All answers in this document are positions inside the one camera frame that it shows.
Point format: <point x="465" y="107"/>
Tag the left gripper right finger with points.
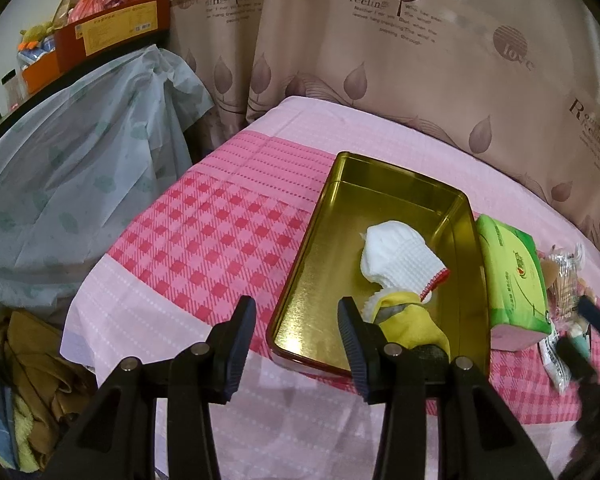
<point x="363" y="343"/>

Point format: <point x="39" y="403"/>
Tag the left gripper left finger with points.
<point x="238" y="335"/>

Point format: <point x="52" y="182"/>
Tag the yellow black plush toy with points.
<point x="404" y="320"/>

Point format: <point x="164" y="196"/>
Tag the white sock red trim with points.
<point x="396" y="256"/>

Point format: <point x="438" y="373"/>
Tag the green tissue pack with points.
<point x="518" y="310"/>

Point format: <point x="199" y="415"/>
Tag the teal fluffy scrunchie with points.
<point x="581" y="339"/>

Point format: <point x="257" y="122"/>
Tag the tan makeup sponge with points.
<point x="550" y="271"/>

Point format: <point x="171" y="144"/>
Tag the gold metal tin tray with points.
<point x="360" y="192"/>

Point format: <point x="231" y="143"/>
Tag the white sealing clay packet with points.
<point x="555" y="368"/>

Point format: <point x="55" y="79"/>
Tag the pink checkered tablecloth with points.
<point x="278" y="213"/>

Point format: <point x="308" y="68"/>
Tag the toothpick packet clear plastic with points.
<point x="565" y="287"/>

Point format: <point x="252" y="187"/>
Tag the brown clothes pile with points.
<point x="41" y="393"/>

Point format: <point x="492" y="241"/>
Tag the grey leaf print cover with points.
<point x="76" y="170"/>

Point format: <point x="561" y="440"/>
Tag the beige leaf print curtain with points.
<point x="513" y="82"/>

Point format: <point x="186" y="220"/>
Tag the red yellow cardboard box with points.
<point x="103" y="31"/>

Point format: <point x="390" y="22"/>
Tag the orange plastic bag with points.
<point x="85" y="8"/>

